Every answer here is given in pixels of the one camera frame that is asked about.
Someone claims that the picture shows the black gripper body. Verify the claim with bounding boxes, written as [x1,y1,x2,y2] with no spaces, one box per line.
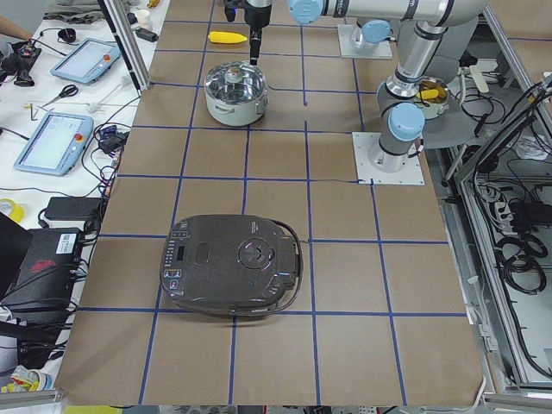
[244,5,271,40]

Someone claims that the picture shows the yellow corn cob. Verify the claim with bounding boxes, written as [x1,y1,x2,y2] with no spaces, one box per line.
[208,31,248,45]

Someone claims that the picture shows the glass pot lid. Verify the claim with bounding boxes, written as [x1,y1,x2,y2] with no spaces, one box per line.
[204,61,267,104]

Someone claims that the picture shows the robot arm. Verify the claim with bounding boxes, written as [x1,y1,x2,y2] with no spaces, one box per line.
[244,0,273,66]
[287,0,488,173]

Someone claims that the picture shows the white electric cooking pot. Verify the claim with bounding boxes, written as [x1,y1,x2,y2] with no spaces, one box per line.
[204,60,268,127]

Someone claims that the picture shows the steel pot with corn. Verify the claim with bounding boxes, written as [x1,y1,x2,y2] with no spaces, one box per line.
[414,77,449,120]

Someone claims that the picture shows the white paper cup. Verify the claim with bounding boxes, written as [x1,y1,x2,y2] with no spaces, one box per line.
[135,9,153,30]

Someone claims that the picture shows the blue teach pendant far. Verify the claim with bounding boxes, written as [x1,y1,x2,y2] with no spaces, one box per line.
[50,38,121,84]

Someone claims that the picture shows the blue teach pendant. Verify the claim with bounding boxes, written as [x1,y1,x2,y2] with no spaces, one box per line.
[50,38,121,84]
[14,111,94,176]

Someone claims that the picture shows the black scissors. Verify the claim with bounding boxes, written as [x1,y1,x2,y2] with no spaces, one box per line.
[43,84,79,107]

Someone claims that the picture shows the blue teach pendant near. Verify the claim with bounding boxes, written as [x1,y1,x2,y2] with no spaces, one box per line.
[14,111,94,176]

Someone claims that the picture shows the black rice cooker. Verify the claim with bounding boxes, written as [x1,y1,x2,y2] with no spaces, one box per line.
[160,214,304,317]

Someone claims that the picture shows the black power adapter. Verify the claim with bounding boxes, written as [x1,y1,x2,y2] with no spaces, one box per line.
[44,197,101,221]

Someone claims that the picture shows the yellow tape roll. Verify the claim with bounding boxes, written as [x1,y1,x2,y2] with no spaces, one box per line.
[0,198,25,223]

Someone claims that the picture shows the black red computer box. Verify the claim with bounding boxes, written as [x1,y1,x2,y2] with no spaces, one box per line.
[1,215,83,323]

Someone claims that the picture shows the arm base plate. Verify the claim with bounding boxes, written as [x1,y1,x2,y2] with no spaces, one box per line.
[337,24,392,60]
[352,132,424,185]

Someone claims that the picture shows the aluminium frame post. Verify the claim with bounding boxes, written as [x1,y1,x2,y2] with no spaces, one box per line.
[97,0,151,91]

